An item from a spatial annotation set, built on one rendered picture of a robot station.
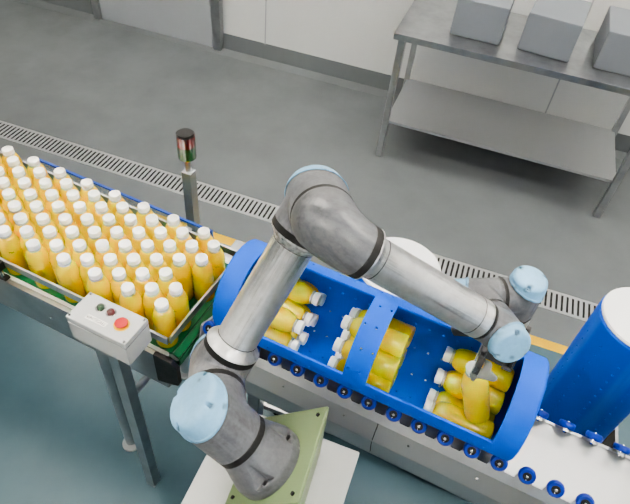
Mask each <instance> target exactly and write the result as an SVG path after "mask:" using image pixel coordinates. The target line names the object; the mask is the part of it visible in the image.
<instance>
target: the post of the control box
mask: <svg viewBox="0 0 630 504"><path fill-rule="evenodd" d="M107 355H108V354H107ZM108 358H109V362H110V365H111V368H112V371H113V375H114V378H115V381H116V384H117V387H118V391H119V394H120V397H121V400H122V404H123V407H124V410H125V413H126V417H127V420H128V423H129V426H130V429H131V433H132V436H133V439H134V442H135V446H136V449H137V452H138V455H139V459H140V462H141V465H142V468H143V471H144V475H145V478H146V481H147V483H148V484H150V485H151V486H153V487H155V486H156V485H157V483H158V482H159V481H160V479H161V478H160V475H159V472H158V468H157V464H156V460H155V456H154V453H153V449H152V445H151V441H150V438H149V434H148V430H147V426H146V423H145V419H144V415H143V411H142V407H141V404H140V400H139V396H138V392H137V389H136V385H135V381H134V377H133V374H132V370H131V366H130V365H128V364H126V363H124V362H122V361H120V360H118V359H116V358H114V357H112V356H110V355H108Z"/></svg>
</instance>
